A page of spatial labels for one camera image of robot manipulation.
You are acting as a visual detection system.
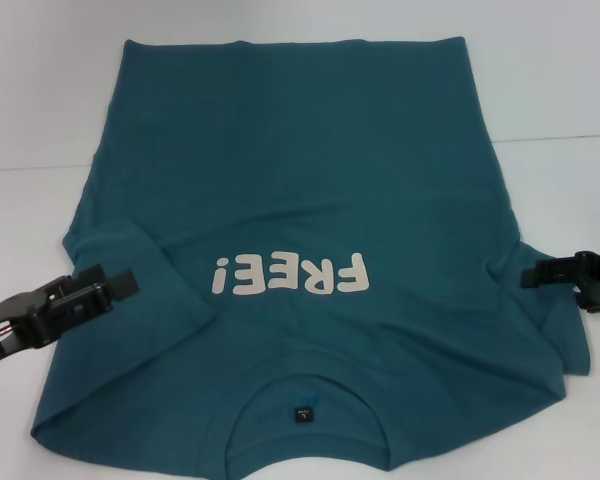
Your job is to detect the teal T-shirt with FREE print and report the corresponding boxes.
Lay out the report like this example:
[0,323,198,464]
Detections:
[32,37,594,476]

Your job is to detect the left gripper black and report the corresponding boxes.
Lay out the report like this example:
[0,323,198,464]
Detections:
[0,264,141,371]

